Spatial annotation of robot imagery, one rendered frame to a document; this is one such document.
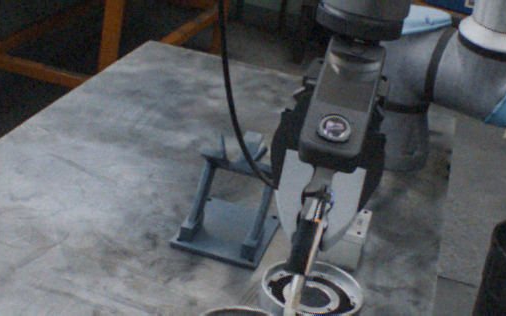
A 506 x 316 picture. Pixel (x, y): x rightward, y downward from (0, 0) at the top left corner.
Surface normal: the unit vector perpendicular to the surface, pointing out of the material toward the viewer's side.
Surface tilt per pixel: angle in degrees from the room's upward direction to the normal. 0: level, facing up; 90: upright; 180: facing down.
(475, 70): 100
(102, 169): 0
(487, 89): 95
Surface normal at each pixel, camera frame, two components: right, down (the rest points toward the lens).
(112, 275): 0.17, -0.90
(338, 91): 0.03, -0.56
